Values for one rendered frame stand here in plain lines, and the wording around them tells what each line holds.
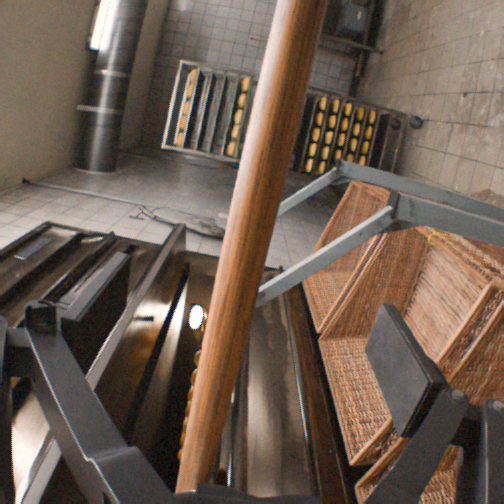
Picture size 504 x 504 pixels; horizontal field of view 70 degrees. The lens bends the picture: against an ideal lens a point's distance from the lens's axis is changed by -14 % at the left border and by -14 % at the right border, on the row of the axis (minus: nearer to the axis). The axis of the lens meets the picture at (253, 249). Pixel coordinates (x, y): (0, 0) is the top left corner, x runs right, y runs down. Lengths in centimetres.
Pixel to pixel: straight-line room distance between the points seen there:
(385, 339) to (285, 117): 13
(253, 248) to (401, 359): 12
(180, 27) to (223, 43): 59
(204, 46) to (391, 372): 524
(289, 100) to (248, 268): 11
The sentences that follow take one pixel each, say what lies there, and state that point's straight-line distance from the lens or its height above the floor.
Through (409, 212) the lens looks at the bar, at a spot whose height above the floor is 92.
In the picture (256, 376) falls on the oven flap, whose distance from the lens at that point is 119.
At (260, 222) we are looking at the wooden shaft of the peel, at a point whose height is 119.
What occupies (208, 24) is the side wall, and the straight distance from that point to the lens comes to 541.
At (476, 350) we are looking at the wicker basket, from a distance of 76.
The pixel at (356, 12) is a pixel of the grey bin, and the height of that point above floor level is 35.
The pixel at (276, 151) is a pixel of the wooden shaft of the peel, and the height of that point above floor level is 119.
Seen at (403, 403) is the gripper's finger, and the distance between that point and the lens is 18.
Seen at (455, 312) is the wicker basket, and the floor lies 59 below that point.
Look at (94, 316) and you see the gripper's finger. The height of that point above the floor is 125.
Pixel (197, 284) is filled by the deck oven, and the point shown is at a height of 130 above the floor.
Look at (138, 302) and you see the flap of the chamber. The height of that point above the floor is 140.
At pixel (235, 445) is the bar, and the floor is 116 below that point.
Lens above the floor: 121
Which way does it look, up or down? 4 degrees down
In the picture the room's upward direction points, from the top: 78 degrees counter-clockwise
